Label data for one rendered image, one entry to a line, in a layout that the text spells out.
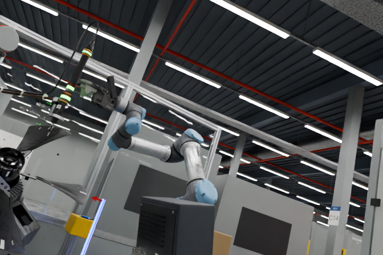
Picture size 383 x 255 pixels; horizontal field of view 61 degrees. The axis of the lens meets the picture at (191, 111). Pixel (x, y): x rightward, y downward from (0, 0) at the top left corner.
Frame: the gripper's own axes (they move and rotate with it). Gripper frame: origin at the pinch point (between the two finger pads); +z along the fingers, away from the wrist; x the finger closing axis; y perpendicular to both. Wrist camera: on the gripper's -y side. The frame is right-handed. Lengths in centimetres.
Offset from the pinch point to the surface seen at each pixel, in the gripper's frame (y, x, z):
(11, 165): 46.3, -7.2, 10.9
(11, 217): 64, -11, 3
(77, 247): 80, 70, -48
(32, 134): 29.3, 18.2, 8.0
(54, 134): 26.1, 12.0, -0.9
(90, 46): -17.9, -2.0, 2.7
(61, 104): 14.3, -2.0, 3.2
